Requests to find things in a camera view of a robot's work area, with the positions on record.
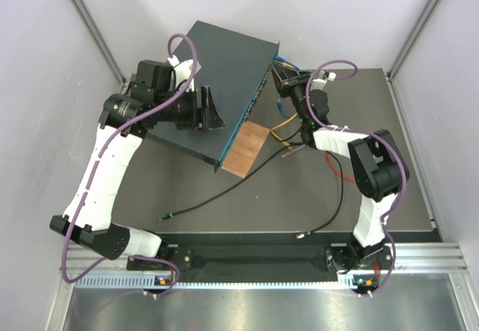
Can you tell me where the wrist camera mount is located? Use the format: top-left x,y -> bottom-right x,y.
167,55 -> 194,85
311,71 -> 337,91

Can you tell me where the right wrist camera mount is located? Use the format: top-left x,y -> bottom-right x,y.
311,71 -> 337,91

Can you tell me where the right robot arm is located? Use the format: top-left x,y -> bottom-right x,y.
272,60 -> 409,268

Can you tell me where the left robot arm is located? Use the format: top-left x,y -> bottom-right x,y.
49,56 -> 225,269

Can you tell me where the dark grey network switch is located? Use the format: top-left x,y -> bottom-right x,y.
147,20 -> 279,168

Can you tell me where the red ethernet cable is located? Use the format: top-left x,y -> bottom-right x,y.
325,151 -> 359,183

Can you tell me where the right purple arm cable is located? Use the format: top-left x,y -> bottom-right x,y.
305,59 -> 409,294

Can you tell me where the wooden support block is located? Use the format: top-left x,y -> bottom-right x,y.
221,121 -> 269,178

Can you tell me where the yellow ethernet cable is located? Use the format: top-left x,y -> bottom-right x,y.
269,115 -> 300,148

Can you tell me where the blue ethernet cable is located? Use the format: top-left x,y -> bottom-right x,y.
274,55 -> 300,119

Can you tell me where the aluminium rail frame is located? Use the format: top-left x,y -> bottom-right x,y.
67,241 -> 467,294

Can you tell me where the long black ethernet cable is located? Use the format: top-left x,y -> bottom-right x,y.
159,142 -> 306,222

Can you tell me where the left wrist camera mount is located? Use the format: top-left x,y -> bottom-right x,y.
167,55 -> 194,85

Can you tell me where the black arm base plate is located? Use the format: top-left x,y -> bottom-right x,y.
126,243 -> 394,283

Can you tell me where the grey ethernet cable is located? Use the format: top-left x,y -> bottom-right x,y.
280,145 -> 306,159

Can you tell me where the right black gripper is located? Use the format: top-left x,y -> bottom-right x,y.
269,64 -> 313,126

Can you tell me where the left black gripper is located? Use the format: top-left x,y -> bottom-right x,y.
154,85 -> 225,130

